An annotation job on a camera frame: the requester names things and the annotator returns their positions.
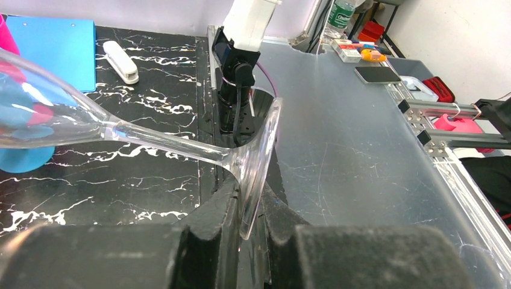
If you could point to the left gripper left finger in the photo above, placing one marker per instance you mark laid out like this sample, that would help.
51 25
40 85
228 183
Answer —
198 251

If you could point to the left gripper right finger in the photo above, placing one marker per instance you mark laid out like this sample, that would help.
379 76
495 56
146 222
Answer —
302 255

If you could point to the light blue wine glass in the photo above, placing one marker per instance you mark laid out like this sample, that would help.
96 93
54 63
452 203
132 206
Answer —
24 155

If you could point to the clear wine glass front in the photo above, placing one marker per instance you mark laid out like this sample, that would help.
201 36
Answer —
79 119

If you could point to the magenta wine glass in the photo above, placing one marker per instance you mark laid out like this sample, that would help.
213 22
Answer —
8 44

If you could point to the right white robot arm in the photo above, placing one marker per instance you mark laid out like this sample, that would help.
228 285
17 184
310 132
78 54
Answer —
236 47

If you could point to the grey desk surface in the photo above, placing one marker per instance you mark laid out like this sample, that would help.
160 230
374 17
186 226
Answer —
347 156

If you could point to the black smartphone on desk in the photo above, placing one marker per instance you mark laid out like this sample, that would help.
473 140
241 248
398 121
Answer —
377 75

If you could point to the small white rectangular device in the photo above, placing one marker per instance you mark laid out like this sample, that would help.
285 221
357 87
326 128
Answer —
123 65

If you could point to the red tool case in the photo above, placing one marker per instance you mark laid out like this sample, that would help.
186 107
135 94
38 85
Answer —
444 93

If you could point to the red white cigarette pack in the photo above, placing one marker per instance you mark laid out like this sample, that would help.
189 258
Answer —
346 51

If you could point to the blue flat sheet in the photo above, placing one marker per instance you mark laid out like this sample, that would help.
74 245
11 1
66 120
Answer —
65 47

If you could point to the clear plastic water bottle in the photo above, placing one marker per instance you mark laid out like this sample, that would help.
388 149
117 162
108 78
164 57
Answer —
339 14

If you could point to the aluminium frame bracket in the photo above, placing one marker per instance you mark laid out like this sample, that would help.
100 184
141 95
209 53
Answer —
439 126

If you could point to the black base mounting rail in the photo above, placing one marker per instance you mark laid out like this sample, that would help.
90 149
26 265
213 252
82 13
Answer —
249 115

